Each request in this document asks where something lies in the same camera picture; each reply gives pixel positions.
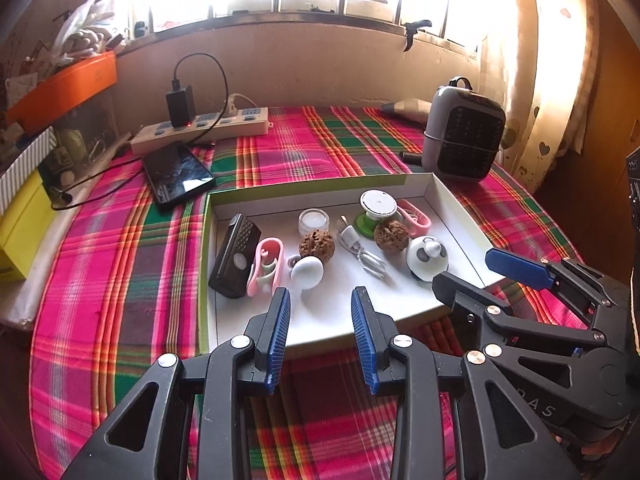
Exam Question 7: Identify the brown paper-wrapped item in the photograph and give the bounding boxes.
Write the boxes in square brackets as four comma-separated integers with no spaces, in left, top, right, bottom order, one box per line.
[381,97,432,123]

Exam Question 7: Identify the white usb cable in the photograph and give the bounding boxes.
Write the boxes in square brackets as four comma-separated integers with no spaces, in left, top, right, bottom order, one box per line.
[337,216,388,277]

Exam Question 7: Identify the white mushroom-shaped gadget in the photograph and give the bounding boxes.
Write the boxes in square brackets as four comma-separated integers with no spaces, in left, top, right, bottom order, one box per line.
[289,256,326,292]

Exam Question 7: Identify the black charging cable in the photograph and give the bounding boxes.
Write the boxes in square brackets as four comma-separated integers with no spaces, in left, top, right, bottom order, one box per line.
[172,53,230,148]

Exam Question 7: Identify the pink and green clip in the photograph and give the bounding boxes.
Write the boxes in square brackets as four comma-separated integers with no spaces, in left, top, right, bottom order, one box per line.
[246,237,287,297]

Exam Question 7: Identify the black charger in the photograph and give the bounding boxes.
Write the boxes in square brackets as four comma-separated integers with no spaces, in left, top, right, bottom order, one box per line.
[166,86,196,130]

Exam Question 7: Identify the small clear jar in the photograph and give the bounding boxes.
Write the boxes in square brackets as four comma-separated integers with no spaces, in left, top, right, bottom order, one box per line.
[298,208,332,237]

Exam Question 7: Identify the black rectangular device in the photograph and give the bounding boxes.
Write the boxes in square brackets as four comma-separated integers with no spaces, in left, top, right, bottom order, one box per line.
[208,213,262,299]

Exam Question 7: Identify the white panda-shaped toy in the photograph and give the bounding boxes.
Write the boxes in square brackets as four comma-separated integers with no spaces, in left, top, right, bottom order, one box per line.
[405,236,449,282]

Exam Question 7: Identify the white plastic sheet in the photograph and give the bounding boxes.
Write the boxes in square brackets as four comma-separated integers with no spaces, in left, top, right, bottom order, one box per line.
[0,195,96,333]

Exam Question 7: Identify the striped box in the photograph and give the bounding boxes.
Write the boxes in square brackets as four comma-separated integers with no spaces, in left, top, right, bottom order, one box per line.
[0,127,56,216]

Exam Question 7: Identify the beige power strip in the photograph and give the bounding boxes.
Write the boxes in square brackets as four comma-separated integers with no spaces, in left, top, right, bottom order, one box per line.
[130,92,273,156]

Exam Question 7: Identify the plain pink clip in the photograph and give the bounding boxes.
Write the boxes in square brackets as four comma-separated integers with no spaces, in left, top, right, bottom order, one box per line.
[395,199,432,236]

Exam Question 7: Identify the orange box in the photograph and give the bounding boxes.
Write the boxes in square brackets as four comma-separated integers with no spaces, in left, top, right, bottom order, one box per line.
[6,50,118,133]

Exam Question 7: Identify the yellow box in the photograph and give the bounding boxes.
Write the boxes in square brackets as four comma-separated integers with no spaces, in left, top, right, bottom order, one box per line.
[0,170,58,283]

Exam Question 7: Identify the green and white cardboard box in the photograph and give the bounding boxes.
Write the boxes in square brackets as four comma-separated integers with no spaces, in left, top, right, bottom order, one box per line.
[196,172,506,361]

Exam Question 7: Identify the heart-print curtain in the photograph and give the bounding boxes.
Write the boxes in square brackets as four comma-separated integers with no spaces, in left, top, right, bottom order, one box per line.
[480,0,601,196]

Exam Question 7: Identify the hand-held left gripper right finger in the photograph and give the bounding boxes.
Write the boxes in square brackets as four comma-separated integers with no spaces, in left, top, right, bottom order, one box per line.
[350,286,576,480]

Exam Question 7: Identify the black smartphone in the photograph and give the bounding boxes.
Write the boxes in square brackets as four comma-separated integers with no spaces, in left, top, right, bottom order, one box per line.
[142,142,215,211]

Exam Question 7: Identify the white plastic bag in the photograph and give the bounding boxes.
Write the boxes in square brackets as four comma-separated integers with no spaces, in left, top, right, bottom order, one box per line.
[52,0,118,58]

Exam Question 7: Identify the clear glass tank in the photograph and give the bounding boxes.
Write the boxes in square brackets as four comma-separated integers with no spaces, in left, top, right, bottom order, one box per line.
[42,92,121,196]

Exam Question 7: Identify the thin black cable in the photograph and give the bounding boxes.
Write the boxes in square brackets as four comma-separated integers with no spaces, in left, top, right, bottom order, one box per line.
[50,157,151,211]

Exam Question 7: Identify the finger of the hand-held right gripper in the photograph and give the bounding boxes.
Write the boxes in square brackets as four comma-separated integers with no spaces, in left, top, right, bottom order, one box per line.
[432,271,621,423]
[485,249,626,326]

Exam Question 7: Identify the plaid tablecloth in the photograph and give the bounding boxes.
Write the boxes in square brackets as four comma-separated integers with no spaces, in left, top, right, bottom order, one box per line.
[30,105,608,480]

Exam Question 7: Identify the green spool with white top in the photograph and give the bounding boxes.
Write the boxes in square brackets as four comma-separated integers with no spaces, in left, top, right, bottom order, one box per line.
[355,190,400,241]

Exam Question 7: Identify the brown walnut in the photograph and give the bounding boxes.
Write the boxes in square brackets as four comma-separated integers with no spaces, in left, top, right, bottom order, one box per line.
[298,230,335,261]
[373,220,412,251]

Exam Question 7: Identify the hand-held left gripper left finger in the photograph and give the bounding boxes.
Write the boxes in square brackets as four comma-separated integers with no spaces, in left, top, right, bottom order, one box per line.
[60,287,292,480]

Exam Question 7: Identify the black window hook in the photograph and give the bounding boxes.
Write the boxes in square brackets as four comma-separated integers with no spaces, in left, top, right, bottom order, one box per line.
[402,20,433,53]

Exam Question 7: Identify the grey desk heater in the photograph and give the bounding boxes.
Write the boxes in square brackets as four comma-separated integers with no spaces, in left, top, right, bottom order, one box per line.
[421,76,507,183]

